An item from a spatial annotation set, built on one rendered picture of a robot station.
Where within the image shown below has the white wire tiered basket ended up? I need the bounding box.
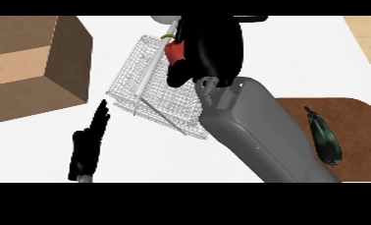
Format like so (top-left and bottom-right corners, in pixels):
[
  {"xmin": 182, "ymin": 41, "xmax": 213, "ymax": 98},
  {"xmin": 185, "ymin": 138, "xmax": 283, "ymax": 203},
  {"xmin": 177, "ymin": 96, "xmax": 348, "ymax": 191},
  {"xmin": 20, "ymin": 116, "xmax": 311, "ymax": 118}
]
[{"xmin": 104, "ymin": 15, "xmax": 211, "ymax": 141}]

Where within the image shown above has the pale wooden panel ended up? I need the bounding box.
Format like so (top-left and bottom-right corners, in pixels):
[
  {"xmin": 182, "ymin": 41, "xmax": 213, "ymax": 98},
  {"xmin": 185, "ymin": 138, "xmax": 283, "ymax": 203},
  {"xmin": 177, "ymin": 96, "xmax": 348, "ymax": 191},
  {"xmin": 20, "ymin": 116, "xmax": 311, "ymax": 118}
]
[{"xmin": 341, "ymin": 15, "xmax": 371, "ymax": 66}]

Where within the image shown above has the red bell pepper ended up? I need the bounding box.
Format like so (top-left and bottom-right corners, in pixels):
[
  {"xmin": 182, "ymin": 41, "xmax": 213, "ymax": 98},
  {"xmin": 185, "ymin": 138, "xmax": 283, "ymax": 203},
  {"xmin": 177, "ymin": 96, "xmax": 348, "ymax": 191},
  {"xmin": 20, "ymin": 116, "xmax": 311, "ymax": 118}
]
[{"xmin": 163, "ymin": 39, "xmax": 188, "ymax": 67}]

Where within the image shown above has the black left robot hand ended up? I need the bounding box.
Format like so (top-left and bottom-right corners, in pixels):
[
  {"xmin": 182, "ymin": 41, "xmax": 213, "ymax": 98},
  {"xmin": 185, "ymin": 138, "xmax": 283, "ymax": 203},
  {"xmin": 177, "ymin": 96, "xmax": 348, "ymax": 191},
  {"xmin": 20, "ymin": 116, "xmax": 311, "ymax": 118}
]
[{"xmin": 66, "ymin": 98, "xmax": 111, "ymax": 182}]

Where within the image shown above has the brown wooden cutting board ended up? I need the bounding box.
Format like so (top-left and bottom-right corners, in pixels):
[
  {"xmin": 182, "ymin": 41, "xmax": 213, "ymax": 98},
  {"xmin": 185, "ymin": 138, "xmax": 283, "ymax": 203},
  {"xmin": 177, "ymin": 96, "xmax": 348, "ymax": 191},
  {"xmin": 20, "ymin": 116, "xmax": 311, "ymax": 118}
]
[{"xmin": 273, "ymin": 96, "xmax": 371, "ymax": 183}]

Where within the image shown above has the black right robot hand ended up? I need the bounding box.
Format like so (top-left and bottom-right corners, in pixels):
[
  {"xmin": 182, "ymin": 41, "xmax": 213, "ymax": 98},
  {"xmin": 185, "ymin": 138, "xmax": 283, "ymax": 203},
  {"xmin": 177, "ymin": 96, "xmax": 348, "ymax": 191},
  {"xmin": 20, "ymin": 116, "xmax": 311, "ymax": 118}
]
[{"xmin": 164, "ymin": 15, "xmax": 244, "ymax": 88}]

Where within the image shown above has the dark flat object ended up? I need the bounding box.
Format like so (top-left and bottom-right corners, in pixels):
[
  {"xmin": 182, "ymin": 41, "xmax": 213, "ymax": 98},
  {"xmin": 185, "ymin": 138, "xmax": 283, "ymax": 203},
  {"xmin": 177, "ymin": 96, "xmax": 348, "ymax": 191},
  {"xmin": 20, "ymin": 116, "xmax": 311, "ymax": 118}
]
[{"xmin": 232, "ymin": 15, "xmax": 269, "ymax": 23}]

